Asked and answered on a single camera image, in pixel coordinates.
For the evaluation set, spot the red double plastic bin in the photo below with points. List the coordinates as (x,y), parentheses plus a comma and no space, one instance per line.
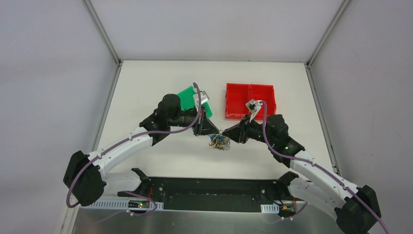
(239,94)

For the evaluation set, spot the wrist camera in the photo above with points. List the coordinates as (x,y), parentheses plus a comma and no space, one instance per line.
(254,106)
(200,98)

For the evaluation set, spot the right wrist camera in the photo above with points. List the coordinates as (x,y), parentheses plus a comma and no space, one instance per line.
(254,106)

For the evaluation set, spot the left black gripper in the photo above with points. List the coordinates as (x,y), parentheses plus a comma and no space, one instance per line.
(199,124)

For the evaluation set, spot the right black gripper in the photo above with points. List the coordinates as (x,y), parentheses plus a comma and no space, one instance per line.
(244,130)

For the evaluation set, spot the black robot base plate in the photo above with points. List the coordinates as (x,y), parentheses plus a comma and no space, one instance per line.
(218,195)

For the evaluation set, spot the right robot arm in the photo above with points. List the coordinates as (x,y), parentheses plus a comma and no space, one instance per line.
(355,209)

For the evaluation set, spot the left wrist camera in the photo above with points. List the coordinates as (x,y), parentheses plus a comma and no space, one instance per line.
(200,98)

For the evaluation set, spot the green plastic bin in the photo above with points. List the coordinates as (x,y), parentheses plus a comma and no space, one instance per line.
(187,100)

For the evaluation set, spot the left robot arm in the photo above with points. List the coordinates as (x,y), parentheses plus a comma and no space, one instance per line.
(88,176)

